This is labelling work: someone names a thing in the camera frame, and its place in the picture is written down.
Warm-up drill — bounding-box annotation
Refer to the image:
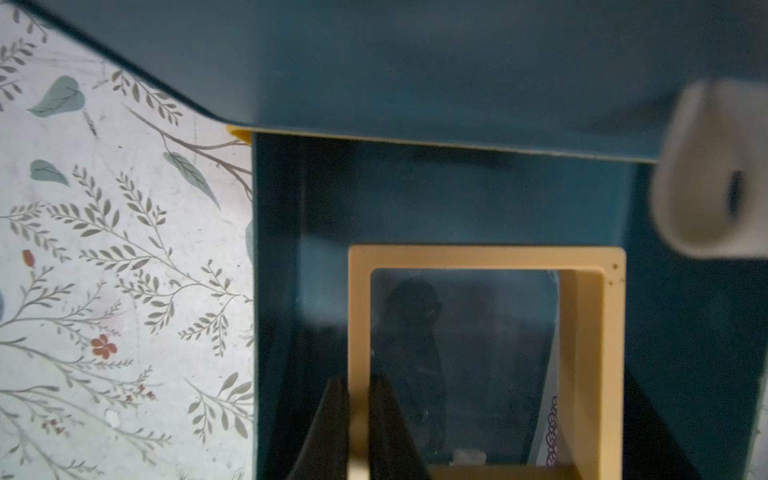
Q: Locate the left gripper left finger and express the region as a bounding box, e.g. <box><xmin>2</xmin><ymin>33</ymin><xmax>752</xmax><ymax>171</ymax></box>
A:
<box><xmin>287</xmin><ymin>377</ymin><xmax>349</xmax><ymax>480</ymax></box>

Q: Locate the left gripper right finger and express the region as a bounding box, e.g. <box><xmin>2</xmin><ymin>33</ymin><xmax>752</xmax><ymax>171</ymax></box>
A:
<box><xmin>369</xmin><ymin>375</ymin><xmax>432</xmax><ymax>480</ymax></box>

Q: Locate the large yellow wooden brooch box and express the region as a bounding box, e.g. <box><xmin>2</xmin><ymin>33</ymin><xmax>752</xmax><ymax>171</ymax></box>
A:
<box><xmin>346</xmin><ymin>245</ymin><xmax>626</xmax><ymax>479</ymax></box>

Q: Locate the teal three-drawer cabinet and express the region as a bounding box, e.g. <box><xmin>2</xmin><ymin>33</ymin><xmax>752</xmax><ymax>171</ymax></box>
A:
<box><xmin>21</xmin><ymin>1</ymin><xmax>767</xmax><ymax>479</ymax></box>

